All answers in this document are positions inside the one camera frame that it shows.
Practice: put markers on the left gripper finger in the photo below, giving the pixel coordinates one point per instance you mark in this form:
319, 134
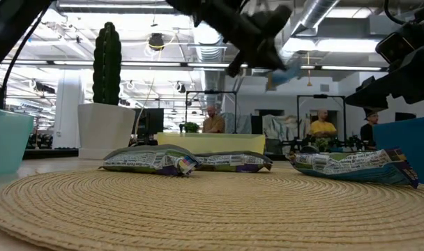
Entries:
271, 52
240, 61

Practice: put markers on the blue orange granola bar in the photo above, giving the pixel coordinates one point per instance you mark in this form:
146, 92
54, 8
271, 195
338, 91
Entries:
285, 75

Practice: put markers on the blue white granola bar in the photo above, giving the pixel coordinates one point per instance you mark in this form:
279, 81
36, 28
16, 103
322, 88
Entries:
145, 158
233, 161

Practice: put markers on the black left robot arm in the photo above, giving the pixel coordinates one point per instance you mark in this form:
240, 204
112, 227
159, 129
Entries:
9, 17

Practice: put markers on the dark blue Chewy granola bar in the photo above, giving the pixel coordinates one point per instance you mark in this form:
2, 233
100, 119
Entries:
355, 167

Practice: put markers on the person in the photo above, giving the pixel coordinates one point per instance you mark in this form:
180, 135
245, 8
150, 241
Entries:
368, 132
321, 127
214, 123

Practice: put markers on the distant black robot rig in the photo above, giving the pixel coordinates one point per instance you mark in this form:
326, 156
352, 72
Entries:
351, 143

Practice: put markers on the blue plastic bin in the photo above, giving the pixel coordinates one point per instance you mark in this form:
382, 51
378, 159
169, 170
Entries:
414, 150

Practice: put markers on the white crumpled cover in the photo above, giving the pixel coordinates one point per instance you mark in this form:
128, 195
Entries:
280, 127

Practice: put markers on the small green plant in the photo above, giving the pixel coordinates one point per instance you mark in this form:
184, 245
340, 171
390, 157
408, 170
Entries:
190, 127

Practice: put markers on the black ceiling lamp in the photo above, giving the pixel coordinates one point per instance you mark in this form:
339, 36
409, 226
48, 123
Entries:
156, 41

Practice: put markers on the yellow plastic bin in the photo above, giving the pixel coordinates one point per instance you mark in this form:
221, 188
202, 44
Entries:
212, 143

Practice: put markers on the long linear ceiling light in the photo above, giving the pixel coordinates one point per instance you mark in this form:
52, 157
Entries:
145, 63

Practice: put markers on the black monitor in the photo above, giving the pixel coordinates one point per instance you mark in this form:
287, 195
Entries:
152, 120

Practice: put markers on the round woven straw placemat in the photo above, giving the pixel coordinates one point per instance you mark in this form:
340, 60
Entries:
212, 216

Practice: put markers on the white column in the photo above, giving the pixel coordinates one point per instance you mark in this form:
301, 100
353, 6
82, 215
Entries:
68, 115

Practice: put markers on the teal plastic bin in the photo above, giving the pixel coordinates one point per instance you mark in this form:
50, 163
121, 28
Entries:
8, 139

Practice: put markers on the silver spiral ceiling duct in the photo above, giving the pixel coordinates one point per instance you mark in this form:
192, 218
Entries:
313, 14
210, 52

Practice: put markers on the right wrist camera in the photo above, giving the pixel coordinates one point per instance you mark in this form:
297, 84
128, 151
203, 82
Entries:
397, 43

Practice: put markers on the black frame stand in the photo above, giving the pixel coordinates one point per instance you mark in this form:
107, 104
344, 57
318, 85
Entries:
187, 111
298, 115

